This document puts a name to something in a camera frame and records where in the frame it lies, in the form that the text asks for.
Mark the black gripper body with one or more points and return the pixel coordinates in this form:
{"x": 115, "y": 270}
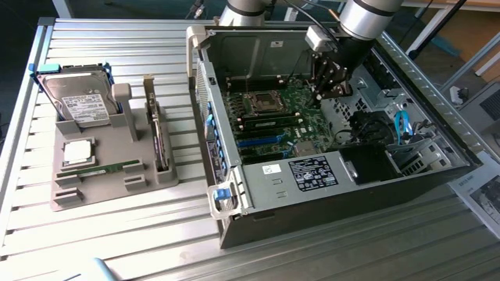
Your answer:
{"x": 357, "y": 54}

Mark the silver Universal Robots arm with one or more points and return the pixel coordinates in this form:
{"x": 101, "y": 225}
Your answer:
{"x": 367, "y": 17}

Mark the empty black RAM slot bank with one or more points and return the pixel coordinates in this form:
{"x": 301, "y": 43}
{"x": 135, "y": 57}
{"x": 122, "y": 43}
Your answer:
{"x": 257, "y": 83}

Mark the black installed RAM stick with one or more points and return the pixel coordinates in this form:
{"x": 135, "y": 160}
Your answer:
{"x": 270, "y": 122}

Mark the green RAM stick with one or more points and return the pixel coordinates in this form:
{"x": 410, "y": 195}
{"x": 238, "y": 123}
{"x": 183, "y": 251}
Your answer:
{"x": 102, "y": 169}

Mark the green motherboard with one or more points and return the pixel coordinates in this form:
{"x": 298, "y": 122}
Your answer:
{"x": 305, "y": 123}

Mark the blue expansion slot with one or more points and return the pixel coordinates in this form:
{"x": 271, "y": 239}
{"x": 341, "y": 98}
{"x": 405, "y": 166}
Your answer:
{"x": 262, "y": 140}

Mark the black fan shroud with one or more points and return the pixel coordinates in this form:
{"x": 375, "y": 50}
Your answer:
{"x": 371, "y": 164}

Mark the white power strip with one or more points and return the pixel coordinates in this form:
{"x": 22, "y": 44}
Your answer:
{"x": 458, "y": 93}

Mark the metal disk bay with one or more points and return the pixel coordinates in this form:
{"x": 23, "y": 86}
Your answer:
{"x": 414, "y": 155}

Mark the black expansion slot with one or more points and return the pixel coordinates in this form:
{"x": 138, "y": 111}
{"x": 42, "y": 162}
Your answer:
{"x": 262, "y": 155}

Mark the grey power supply unit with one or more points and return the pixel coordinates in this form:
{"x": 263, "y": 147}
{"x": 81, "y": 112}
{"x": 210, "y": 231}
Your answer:
{"x": 297, "y": 175}

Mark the grey computer tower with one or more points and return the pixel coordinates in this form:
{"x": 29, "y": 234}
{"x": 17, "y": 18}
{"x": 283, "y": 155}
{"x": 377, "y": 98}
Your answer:
{"x": 482, "y": 105}

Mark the black open PC case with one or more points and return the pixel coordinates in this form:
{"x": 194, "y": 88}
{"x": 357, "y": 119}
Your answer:
{"x": 313, "y": 222}

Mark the printed paper sheet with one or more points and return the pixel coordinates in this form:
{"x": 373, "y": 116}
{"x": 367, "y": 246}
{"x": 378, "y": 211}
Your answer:
{"x": 479, "y": 199}

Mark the silver hard disk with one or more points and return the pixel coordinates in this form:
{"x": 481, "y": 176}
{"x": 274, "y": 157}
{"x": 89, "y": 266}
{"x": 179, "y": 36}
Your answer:
{"x": 81, "y": 98}

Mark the grey parts rack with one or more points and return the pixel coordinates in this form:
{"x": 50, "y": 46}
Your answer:
{"x": 114, "y": 181}

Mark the silver CPU chip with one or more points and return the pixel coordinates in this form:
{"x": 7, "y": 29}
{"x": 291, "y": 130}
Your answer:
{"x": 78, "y": 152}

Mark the blue disk caddy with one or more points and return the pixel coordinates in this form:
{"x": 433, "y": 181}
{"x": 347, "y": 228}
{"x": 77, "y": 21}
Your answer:
{"x": 47, "y": 70}

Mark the light blue object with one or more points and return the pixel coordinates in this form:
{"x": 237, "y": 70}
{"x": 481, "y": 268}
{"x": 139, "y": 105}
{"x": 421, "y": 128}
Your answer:
{"x": 90, "y": 270}

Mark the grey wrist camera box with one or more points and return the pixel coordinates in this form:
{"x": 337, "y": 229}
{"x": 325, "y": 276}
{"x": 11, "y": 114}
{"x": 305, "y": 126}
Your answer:
{"x": 321, "y": 38}

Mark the CPU socket with metal frame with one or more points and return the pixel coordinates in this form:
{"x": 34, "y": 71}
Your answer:
{"x": 266, "y": 101}

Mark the graphics card with metal bracket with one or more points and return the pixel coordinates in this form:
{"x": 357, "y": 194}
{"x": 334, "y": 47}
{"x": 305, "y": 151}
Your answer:
{"x": 158, "y": 126}

